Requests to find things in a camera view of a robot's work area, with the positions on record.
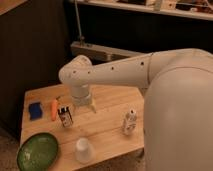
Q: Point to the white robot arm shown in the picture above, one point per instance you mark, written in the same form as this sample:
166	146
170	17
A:
178	102

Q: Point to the white upside-down cup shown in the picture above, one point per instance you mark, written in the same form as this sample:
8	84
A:
83	150

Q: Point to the metal pole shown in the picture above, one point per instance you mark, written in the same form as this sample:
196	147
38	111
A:
81	38

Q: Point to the white plastic bottle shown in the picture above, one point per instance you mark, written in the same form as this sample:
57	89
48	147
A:
129	122

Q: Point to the white shelf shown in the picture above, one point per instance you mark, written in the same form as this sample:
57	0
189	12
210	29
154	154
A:
147	9

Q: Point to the grey metal stand base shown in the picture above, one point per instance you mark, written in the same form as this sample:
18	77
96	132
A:
100	53

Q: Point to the small printed box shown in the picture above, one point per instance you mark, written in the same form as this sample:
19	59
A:
65	116

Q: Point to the blue sponge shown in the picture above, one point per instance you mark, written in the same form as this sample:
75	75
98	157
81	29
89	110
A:
35	110

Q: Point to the orange carrot toy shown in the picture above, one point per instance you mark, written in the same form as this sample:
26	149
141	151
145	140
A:
54	107

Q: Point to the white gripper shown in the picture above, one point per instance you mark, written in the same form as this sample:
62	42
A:
81	95

